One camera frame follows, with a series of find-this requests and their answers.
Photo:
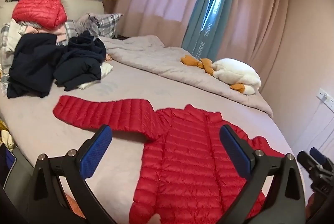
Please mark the large navy coat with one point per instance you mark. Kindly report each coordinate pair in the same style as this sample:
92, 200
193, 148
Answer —
31, 62

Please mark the white cloth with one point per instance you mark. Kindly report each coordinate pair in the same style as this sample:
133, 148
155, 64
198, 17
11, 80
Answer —
105, 70

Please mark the tablet with grey cover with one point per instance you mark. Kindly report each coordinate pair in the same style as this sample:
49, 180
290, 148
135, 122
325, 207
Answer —
6, 164

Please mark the red down jacket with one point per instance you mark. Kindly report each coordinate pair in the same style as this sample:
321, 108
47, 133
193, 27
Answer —
188, 161
39, 11

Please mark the grey duvet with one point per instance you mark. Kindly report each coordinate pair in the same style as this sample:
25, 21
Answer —
161, 62

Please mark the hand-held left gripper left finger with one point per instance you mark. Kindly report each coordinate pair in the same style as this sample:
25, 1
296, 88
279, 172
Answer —
96, 150

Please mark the bed with grey sheet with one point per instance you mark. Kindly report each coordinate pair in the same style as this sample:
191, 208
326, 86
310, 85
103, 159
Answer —
130, 98

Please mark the white goose plush toy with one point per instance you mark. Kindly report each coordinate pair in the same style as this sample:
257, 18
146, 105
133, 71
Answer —
234, 72

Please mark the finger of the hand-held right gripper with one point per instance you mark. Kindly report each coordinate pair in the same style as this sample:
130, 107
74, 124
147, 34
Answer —
304, 160
318, 156

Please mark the beige bed headboard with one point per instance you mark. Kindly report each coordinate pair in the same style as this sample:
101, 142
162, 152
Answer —
83, 6

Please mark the grey plaid pillow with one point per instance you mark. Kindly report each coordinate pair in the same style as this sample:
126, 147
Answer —
101, 23

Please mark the pile of pink white clothes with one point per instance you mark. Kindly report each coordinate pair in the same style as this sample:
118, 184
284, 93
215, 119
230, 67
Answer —
18, 29

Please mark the folded red down jacket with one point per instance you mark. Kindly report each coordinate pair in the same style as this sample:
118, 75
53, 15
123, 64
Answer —
39, 11

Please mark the white wall socket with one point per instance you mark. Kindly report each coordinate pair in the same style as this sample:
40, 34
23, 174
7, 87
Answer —
325, 98

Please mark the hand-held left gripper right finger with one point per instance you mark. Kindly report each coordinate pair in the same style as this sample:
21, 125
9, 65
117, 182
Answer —
234, 150

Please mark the teal curtain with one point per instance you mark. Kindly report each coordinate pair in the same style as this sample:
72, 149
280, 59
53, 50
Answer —
208, 17

